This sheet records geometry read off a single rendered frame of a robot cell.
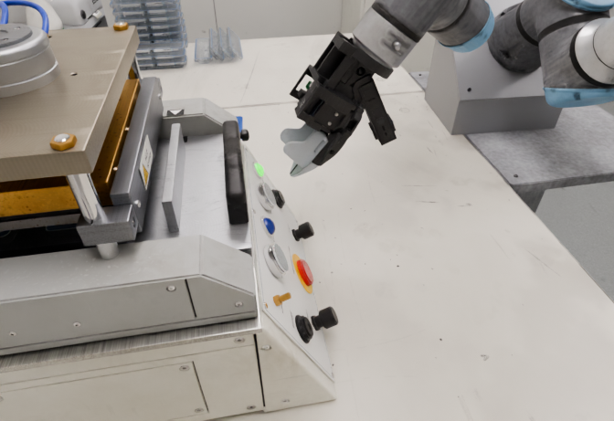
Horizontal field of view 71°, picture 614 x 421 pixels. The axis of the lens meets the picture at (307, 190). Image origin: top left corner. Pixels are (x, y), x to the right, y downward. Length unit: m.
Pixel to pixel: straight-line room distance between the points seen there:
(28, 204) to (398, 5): 0.43
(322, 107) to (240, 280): 0.27
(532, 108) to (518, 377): 0.66
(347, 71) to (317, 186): 0.33
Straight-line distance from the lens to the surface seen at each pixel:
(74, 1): 1.40
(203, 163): 0.54
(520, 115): 1.11
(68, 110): 0.39
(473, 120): 1.06
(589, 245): 2.12
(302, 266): 0.61
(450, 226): 0.80
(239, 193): 0.42
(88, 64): 0.47
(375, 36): 0.55
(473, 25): 0.64
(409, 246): 0.74
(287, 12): 3.01
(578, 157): 1.10
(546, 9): 0.96
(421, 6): 0.55
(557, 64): 0.91
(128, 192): 0.37
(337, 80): 0.57
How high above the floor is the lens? 1.27
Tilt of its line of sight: 39 degrees down
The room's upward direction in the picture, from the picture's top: straight up
